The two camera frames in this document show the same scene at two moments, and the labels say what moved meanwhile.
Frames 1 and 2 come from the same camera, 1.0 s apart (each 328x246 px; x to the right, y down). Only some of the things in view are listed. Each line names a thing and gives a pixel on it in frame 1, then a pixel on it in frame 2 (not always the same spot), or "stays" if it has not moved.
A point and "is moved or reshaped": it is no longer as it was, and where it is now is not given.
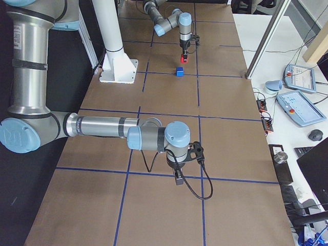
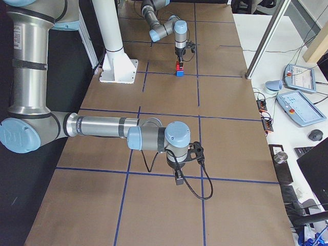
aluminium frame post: [267, 39] stays
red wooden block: [184, 61] is moved or reshaped
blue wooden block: [180, 72] stays
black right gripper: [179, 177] stays
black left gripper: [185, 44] → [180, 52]
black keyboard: [300, 151] stays
